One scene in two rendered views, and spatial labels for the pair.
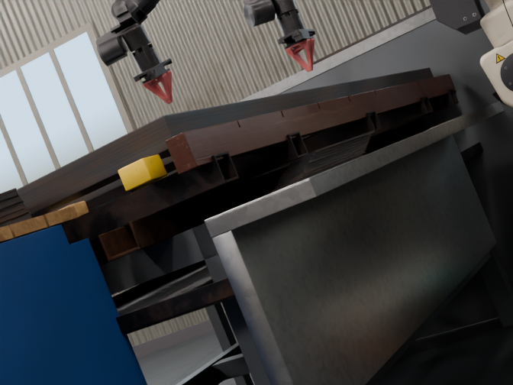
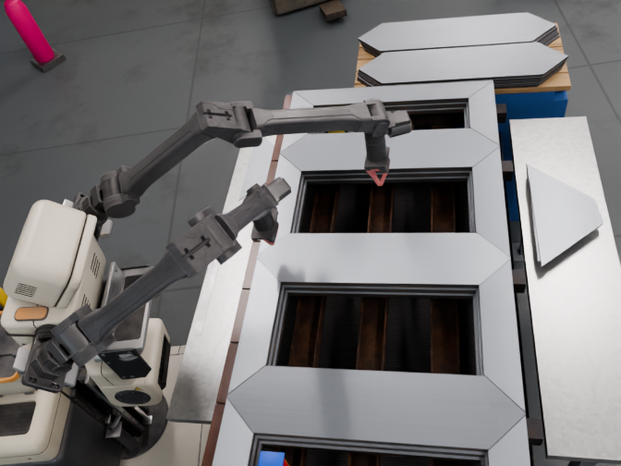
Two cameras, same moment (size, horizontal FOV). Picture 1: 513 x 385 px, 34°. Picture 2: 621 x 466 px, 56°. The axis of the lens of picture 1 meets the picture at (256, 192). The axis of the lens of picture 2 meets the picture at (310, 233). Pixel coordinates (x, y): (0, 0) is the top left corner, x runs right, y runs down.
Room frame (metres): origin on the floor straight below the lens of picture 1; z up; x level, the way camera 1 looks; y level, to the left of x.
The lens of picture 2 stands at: (3.20, -0.33, 2.28)
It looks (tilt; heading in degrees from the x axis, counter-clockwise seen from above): 51 degrees down; 169
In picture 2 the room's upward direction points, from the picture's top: 15 degrees counter-clockwise
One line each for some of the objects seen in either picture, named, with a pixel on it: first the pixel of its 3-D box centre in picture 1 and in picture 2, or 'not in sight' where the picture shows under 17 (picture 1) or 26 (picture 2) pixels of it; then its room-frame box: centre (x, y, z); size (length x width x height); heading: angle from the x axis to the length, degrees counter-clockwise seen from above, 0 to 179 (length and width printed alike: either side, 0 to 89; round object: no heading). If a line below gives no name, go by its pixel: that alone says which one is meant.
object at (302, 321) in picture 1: (396, 241); not in sight; (1.87, -0.25, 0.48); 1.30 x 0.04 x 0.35; 150
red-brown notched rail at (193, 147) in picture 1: (359, 107); (255, 269); (2.07, -0.32, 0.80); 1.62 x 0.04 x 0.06; 150
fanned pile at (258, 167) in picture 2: (313, 164); (264, 165); (1.55, -0.12, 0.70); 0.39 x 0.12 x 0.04; 150
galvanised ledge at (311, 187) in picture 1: (395, 150); (242, 243); (1.83, -0.32, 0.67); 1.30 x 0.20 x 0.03; 150
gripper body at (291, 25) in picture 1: (292, 27); (262, 219); (2.11, -0.24, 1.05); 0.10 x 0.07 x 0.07; 150
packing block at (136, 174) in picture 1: (143, 173); not in sight; (1.42, 0.17, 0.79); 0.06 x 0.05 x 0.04; 60
